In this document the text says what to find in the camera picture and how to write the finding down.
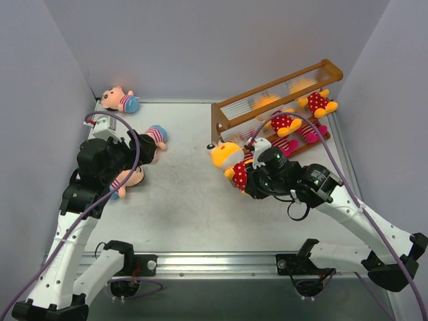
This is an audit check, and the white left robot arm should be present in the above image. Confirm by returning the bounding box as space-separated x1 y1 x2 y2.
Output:
11 130 156 320

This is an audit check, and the white pink plush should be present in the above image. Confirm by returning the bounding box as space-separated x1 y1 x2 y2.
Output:
296 121 328 144
272 137 300 157
243 152 253 163

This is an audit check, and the black hair boy plush centre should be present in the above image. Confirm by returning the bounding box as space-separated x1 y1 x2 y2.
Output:
140 125 168 164

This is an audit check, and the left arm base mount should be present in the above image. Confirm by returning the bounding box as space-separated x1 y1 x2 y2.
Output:
132 254 158 277

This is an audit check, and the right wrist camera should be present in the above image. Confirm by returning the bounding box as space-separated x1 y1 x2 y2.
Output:
244 137 272 170

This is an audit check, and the aluminium table edge rail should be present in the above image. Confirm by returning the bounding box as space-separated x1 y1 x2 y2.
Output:
41 252 368 280

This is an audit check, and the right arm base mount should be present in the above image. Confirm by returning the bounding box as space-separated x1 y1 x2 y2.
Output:
275 239 332 277

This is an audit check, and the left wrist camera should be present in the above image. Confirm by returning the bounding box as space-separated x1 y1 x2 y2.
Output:
84 116 119 140

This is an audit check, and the wooden toy shelf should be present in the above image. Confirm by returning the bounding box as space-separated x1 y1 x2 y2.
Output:
211 59 343 156

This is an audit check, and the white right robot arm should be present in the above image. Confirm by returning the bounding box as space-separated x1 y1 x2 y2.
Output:
245 146 427 292

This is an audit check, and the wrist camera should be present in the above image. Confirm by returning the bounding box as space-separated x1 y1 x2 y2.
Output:
84 116 119 140
244 137 272 170

